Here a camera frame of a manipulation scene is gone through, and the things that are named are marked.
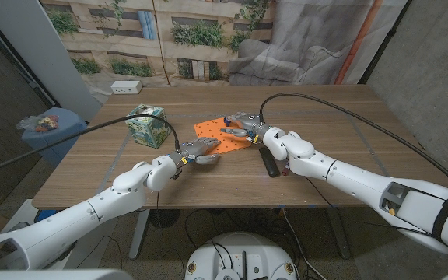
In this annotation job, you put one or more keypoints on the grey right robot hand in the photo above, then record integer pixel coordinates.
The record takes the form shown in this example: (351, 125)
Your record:
(249, 124)

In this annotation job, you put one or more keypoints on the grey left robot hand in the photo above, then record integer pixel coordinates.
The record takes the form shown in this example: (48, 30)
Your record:
(197, 148)

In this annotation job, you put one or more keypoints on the blue peg toy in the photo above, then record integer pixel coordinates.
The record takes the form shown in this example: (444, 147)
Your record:
(227, 121)

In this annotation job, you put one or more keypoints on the orange peg board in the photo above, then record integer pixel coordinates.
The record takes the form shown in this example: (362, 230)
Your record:
(216, 134)

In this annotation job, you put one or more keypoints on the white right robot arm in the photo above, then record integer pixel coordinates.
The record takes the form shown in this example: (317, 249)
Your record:
(364, 179)

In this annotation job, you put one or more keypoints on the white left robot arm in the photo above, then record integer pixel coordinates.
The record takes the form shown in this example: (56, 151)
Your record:
(92, 212)

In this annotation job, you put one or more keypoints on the black TV remote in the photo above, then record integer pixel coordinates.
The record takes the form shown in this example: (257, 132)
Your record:
(268, 161)

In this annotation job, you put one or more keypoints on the floral tissue box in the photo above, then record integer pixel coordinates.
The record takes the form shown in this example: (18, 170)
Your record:
(146, 124)

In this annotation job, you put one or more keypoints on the red marker white cap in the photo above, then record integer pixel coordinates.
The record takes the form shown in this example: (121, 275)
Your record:
(285, 170)

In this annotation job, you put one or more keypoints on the round black floor fan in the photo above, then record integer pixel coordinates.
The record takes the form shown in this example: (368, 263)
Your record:
(163, 218)

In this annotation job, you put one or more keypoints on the white power strip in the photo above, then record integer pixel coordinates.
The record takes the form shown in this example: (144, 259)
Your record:
(126, 86)

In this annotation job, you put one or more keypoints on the printed fabric backdrop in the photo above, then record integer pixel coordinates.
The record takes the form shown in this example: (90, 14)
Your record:
(208, 39)

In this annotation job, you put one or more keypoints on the grey table leg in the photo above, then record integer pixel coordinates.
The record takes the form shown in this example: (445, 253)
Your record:
(138, 233)
(338, 233)

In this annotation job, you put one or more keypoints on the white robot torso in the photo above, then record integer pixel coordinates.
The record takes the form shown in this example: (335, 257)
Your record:
(243, 249)

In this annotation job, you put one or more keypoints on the blue round stool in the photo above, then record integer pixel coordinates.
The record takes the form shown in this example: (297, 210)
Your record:
(57, 140)

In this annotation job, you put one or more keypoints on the black backdrop stand pole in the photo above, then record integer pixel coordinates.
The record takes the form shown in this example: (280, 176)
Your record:
(383, 43)

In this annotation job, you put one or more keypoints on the plastic bag colourful toys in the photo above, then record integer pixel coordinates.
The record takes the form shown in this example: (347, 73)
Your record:
(41, 122)

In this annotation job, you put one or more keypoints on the white robot head rim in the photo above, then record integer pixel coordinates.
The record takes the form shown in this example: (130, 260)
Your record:
(53, 275)

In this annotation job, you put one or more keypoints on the white wall panel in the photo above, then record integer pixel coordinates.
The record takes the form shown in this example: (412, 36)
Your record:
(33, 39)

